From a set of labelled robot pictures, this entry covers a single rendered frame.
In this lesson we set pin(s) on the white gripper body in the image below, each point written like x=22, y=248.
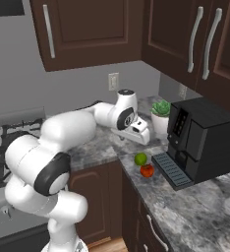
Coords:
x=136, y=135

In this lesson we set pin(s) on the red tomato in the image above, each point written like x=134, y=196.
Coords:
x=147, y=171

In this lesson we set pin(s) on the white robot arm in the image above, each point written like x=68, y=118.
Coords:
x=66, y=131

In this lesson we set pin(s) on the dark brown drawer front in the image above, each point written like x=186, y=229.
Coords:
x=149, y=233

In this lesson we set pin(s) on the black coffee machine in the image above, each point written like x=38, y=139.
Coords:
x=208, y=144

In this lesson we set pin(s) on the green lime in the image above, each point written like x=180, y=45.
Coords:
x=140, y=159

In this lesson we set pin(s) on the green plant in white pot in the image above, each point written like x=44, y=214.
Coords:
x=160, y=114

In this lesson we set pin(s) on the grey hob knob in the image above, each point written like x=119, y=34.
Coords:
x=4, y=211

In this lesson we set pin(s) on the dark extractor hood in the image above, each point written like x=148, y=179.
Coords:
x=5, y=7

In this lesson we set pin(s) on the dark brown base cupboard door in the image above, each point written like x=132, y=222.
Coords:
x=130, y=210
x=94, y=203

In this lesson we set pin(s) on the white wall socket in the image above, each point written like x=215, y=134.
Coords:
x=183, y=91
x=113, y=81

